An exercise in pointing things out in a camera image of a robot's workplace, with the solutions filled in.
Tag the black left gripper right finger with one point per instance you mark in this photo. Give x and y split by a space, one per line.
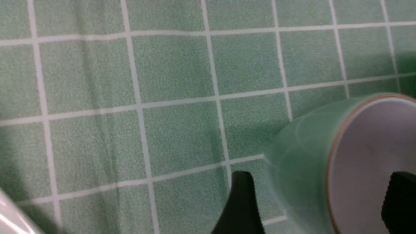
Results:
399 206

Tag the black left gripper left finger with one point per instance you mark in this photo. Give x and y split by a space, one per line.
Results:
240 214

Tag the large pale blue plate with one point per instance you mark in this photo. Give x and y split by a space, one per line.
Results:
13 220

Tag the green checkered tablecloth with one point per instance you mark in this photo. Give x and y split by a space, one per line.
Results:
129 116

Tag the pale green ceramic cup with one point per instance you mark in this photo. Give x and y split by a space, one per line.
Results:
329 170

